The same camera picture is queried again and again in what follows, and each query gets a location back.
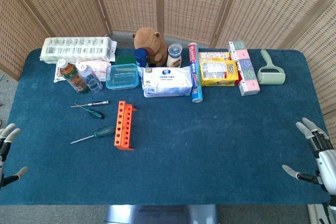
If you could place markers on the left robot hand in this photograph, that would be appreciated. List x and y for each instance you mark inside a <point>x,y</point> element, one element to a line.
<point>5,136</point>

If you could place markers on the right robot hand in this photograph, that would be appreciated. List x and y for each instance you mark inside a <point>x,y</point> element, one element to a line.
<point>325,155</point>

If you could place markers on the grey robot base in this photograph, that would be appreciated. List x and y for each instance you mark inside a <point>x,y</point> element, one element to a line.
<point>162,214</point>

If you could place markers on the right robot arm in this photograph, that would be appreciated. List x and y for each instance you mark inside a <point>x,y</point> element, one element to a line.
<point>332,208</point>

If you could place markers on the black metal precision screwdriver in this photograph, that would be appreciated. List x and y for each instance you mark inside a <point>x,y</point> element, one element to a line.
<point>98,102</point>

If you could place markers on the orange test tube rack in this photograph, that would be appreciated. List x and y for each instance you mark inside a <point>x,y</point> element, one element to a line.
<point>119,127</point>

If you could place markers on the green tea bottle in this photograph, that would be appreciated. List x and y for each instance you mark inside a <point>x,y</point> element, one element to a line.
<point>74,78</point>

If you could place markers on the clear water bottle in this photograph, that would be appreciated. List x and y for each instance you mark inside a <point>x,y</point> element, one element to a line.
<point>90,78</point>

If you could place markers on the white egg carton pack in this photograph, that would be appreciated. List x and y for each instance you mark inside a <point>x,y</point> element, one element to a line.
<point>78,48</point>

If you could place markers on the pastel tissue multipack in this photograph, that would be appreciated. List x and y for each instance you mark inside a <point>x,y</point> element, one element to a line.
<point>246,72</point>

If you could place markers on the pink white snack bag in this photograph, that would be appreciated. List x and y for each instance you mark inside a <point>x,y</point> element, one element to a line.
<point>101,69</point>

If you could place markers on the blue table carpet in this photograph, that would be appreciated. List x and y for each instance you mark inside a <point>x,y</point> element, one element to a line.
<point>197,142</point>

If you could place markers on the clear container blue lid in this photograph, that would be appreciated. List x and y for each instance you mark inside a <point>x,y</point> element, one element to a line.
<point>122,77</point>

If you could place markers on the yellow Lipo biscuit bag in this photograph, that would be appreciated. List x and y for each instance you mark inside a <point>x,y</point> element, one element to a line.
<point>219,73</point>

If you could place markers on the green sponge block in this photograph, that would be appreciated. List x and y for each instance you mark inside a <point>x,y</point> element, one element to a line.
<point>126,60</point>

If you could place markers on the plastic wrap roll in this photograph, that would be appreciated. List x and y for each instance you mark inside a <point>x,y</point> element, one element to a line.
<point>196,87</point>

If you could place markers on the yellow white snack box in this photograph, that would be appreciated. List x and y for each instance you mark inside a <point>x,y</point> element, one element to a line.
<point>214,55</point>

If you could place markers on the blue white spray can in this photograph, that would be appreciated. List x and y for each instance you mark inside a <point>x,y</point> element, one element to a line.
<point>141,57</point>

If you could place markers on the white wet wipes pack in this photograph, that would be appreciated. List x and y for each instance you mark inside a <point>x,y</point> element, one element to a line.
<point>168,81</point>

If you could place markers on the brown capybara plush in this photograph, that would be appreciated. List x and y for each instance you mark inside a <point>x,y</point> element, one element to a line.
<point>152,43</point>

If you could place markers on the mayonnaise bottle clear cap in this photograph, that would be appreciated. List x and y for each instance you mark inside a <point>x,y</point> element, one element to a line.
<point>174,56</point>

